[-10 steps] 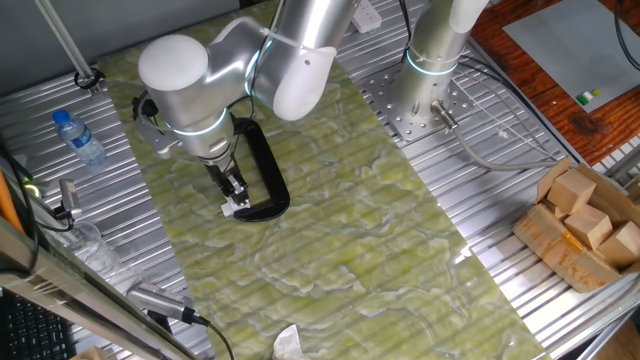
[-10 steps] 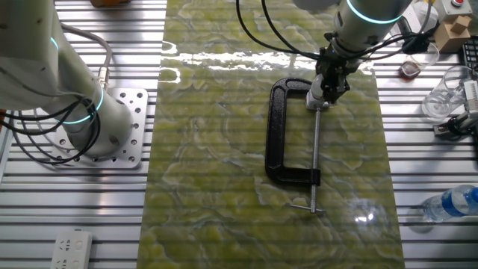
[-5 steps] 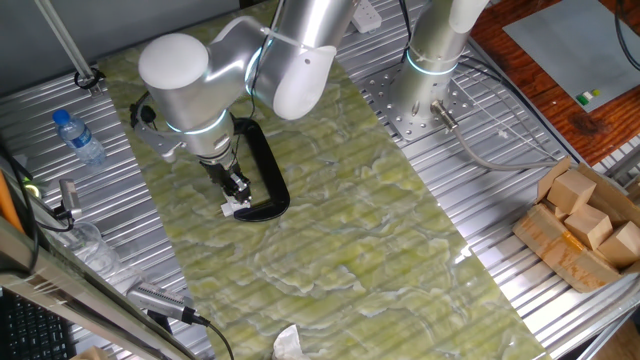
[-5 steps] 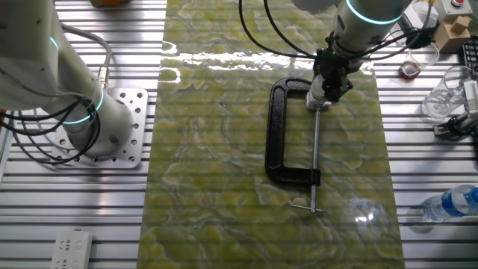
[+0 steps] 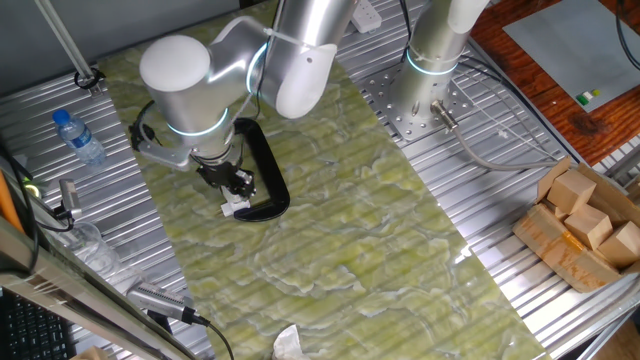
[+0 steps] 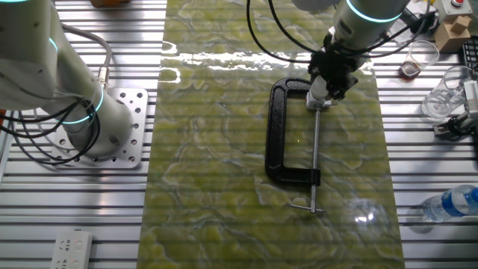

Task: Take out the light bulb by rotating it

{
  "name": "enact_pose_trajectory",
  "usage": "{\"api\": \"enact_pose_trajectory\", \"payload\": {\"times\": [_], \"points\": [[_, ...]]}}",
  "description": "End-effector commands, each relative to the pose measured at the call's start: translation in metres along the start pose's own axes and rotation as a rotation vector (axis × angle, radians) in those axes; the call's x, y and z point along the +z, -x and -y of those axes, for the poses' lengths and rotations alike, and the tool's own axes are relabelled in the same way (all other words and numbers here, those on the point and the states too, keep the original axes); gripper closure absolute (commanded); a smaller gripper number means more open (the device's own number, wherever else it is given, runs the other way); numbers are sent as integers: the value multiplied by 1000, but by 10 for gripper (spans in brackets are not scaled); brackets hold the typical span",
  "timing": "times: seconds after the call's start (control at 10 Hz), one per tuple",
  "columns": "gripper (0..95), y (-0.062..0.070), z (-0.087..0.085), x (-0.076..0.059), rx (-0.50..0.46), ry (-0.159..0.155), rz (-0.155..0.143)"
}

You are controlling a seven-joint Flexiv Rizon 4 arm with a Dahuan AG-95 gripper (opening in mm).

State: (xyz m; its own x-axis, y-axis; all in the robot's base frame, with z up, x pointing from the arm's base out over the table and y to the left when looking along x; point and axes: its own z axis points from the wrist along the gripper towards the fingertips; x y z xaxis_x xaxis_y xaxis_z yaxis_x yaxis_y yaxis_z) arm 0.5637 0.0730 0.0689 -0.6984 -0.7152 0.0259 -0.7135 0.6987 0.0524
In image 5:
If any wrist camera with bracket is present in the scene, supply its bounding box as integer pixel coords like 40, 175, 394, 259
133, 134, 194, 171

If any white power strip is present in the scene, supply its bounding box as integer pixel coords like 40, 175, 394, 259
349, 0, 384, 35

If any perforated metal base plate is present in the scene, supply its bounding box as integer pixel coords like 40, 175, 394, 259
357, 64, 476, 142

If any black pole clamp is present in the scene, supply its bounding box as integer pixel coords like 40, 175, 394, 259
73, 67, 107, 97

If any light wooden block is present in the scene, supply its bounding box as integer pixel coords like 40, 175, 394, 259
542, 198, 569, 221
564, 203, 615, 251
597, 221, 640, 270
547, 169, 597, 215

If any black keyboard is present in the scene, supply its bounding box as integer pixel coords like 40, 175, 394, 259
0, 289, 76, 360

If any thick grey cable metal connector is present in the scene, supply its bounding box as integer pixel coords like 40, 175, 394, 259
430, 99, 559, 172

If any silver depth camera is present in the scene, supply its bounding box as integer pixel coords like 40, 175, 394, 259
58, 178, 82, 211
124, 281, 197, 325

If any black C-clamp with steel screw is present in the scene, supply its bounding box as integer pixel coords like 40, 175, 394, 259
232, 117, 291, 224

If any brown cardboard box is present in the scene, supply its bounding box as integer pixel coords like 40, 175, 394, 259
512, 155, 640, 295

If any large wooden block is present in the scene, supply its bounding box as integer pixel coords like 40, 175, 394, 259
69, 345, 109, 360

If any crumpled white tissue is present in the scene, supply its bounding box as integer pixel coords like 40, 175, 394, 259
272, 323, 312, 360

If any black cable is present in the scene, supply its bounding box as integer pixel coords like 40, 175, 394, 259
397, 0, 414, 51
0, 142, 40, 274
614, 0, 640, 59
128, 99, 157, 151
192, 312, 236, 360

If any camera clamp mount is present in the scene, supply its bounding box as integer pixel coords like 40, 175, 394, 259
52, 204, 84, 224

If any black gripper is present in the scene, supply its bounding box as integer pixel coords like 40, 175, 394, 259
195, 158, 256, 199

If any grey rectangular mat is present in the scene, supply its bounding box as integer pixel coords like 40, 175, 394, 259
502, 0, 640, 114

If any green marble pattern mat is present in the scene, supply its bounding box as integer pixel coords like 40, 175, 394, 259
97, 0, 551, 360

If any orange pole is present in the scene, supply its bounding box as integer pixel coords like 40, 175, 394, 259
0, 169, 25, 235

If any aluminium frame bar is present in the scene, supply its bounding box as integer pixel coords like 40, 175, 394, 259
0, 214, 201, 360

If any thin metal pole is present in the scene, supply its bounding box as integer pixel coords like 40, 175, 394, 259
33, 0, 99, 84

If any blue label water bottle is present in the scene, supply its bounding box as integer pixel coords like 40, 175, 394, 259
52, 108, 108, 167

